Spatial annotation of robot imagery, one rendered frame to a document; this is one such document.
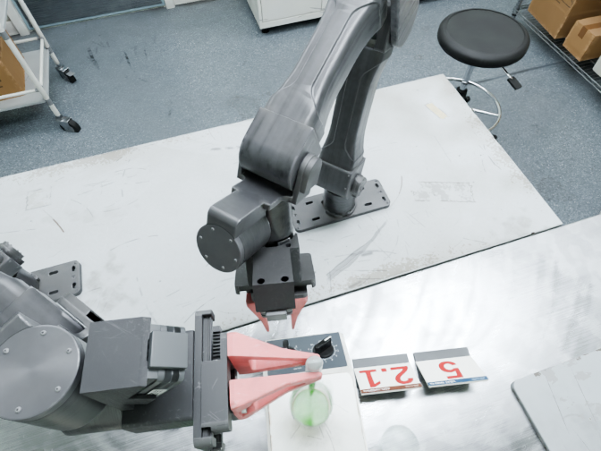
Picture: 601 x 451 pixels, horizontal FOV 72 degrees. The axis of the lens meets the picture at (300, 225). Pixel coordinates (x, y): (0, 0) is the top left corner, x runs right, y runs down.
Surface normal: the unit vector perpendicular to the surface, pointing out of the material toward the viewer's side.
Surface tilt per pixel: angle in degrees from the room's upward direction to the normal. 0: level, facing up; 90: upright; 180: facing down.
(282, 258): 30
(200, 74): 0
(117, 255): 0
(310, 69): 22
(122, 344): 2
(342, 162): 73
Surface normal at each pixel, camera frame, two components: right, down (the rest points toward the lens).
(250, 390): 0.37, -0.53
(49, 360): 0.00, -0.53
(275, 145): -0.21, -0.22
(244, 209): 0.21, -0.80
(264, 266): -0.06, -0.89
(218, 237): -0.46, 0.43
